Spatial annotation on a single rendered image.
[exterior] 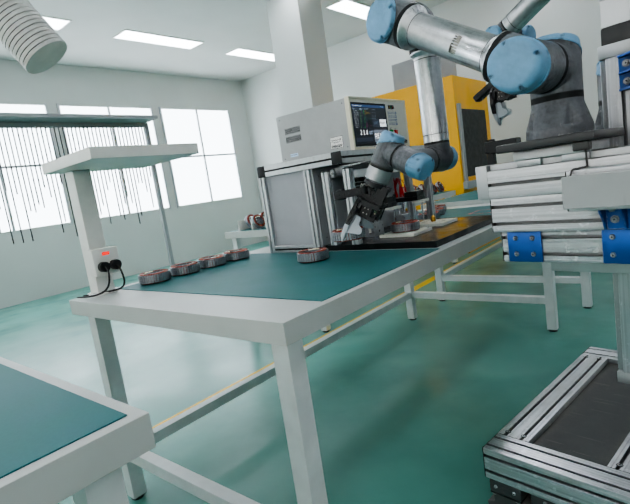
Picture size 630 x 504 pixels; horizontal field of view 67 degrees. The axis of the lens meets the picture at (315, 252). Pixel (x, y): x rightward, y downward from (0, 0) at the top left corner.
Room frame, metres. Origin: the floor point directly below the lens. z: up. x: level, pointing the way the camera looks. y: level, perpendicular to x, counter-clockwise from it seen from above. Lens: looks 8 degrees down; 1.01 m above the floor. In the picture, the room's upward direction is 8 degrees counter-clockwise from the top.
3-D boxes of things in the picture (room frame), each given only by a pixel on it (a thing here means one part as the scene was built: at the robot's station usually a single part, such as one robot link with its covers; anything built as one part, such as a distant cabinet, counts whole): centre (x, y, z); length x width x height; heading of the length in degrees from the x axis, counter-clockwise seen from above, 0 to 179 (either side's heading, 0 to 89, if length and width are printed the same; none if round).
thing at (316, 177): (2.08, -0.25, 0.92); 0.66 x 0.01 x 0.30; 139
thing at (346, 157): (2.12, -0.20, 1.09); 0.68 x 0.44 x 0.05; 139
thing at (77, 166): (1.61, 0.59, 0.98); 0.37 x 0.35 x 0.46; 139
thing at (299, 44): (6.20, -0.19, 1.65); 0.50 x 0.45 x 3.30; 49
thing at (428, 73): (1.46, -0.42, 1.24); 0.12 x 0.11 x 0.49; 38
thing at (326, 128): (2.13, -0.21, 1.22); 0.44 x 0.39 x 0.20; 139
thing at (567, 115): (1.18, -0.64, 1.09); 0.15 x 0.15 x 0.10
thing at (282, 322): (2.07, -0.26, 0.72); 2.20 x 1.01 x 0.05; 139
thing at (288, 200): (1.93, 0.08, 0.91); 0.28 x 0.03 x 0.32; 49
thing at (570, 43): (1.18, -0.63, 1.20); 0.13 x 0.12 x 0.14; 128
